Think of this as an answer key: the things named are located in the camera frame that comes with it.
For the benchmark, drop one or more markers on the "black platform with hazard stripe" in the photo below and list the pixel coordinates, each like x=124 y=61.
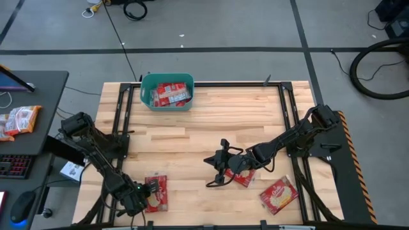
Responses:
x=348 y=179

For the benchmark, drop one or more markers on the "computer monitor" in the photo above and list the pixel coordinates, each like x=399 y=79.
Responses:
x=9 y=83

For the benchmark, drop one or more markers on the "black office desk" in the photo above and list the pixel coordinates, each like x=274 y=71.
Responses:
x=48 y=96

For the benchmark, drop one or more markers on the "orange snack bag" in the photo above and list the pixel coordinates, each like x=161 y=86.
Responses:
x=4 y=129

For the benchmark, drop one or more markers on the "snack packets on side desk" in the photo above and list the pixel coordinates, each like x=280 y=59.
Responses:
x=22 y=119

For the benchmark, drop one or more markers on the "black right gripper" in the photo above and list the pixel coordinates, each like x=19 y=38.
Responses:
x=236 y=163

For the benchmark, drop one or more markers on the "black computer mouse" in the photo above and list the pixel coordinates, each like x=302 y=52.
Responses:
x=22 y=206

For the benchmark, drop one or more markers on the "black round desk foot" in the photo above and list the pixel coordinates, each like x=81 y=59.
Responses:
x=47 y=213

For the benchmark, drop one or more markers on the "black floor equipment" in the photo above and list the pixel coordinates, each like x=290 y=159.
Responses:
x=396 y=22

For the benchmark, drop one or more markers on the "black aluminium table frame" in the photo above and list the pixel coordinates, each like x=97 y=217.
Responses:
x=223 y=84

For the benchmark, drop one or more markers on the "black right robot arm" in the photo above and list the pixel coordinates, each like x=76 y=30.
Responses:
x=287 y=137

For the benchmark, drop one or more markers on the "black table clamp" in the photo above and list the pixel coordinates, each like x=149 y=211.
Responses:
x=149 y=225
x=263 y=224

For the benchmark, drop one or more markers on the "black flat panel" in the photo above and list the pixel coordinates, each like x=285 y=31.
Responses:
x=64 y=150

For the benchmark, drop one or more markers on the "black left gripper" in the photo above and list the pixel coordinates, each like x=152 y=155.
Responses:
x=135 y=199

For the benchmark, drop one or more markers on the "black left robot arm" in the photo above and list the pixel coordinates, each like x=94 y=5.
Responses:
x=105 y=167

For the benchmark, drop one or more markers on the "teal plastic basket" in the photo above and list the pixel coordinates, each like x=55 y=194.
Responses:
x=145 y=92

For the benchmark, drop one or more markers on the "backlit black keyboard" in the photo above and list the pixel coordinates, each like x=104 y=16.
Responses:
x=14 y=166

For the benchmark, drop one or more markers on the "white printed cardboard box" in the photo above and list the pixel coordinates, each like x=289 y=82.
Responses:
x=72 y=171

